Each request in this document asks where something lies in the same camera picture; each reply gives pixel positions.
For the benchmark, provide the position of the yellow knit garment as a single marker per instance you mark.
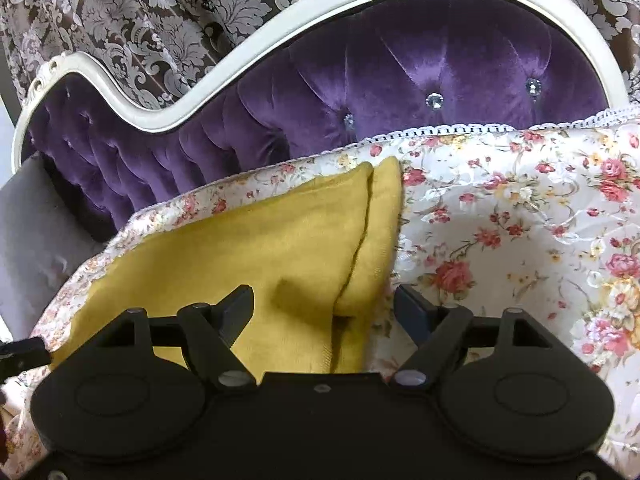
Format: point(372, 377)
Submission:
point(250, 240)

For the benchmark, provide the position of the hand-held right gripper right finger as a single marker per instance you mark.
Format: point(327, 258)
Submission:
point(412, 306)

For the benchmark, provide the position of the brown damask curtain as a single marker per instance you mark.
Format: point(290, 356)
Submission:
point(150, 10)

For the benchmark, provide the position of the floral bedspread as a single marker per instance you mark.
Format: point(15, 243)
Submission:
point(500, 220)

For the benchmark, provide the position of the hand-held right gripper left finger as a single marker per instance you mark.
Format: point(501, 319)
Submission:
point(235, 311)

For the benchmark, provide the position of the grey cushion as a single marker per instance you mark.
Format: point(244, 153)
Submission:
point(40, 240)

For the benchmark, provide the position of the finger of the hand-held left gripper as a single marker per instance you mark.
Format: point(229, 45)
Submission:
point(25, 352)

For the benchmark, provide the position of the purple tufted headboard white frame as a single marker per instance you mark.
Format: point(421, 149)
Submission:
point(400, 70)

